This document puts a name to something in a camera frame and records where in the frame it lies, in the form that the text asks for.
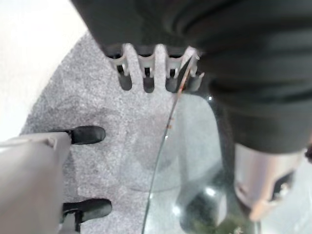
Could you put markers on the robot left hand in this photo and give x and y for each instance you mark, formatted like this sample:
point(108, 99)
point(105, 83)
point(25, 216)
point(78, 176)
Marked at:
point(243, 61)

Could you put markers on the round glass table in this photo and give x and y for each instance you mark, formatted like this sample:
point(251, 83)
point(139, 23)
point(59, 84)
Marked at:
point(200, 175)

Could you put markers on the grey carpet rug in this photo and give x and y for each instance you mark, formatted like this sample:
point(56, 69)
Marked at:
point(102, 136)

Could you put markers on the dark robot foot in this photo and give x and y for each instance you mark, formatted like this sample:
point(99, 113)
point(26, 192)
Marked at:
point(87, 134)
point(85, 210)

